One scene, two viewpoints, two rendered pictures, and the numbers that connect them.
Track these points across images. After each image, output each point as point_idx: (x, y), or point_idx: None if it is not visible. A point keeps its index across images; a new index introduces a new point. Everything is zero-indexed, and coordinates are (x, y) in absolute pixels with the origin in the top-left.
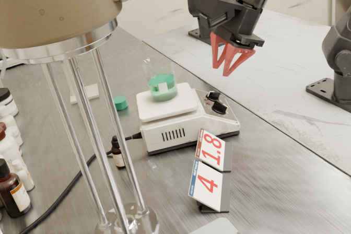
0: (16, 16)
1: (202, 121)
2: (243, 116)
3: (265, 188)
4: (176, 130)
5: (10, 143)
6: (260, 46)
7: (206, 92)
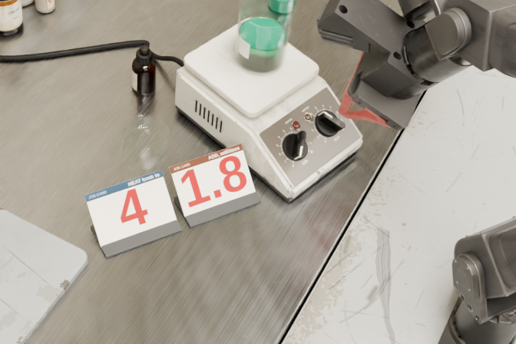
0: None
1: (246, 140)
2: (342, 190)
3: (173, 284)
4: (213, 115)
5: None
6: (391, 127)
7: (336, 107)
